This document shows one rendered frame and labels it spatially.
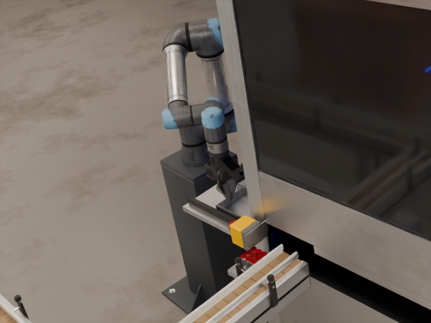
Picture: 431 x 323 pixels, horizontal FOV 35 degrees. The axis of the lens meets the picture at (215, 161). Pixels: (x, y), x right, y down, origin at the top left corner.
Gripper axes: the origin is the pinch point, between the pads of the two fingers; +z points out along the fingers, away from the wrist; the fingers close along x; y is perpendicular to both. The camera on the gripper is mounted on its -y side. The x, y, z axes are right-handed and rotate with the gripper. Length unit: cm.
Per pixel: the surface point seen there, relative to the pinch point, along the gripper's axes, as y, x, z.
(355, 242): -66, 12, -18
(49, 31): 503, -193, 92
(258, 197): -29.1, 12.5, -19.2
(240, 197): 1.4, -5.7, 3.4
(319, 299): -51, 13, 12
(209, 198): 11.1, 1.5, 3.6
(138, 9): 457, -282, 92
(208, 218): 1.6, 10.5, 3.6
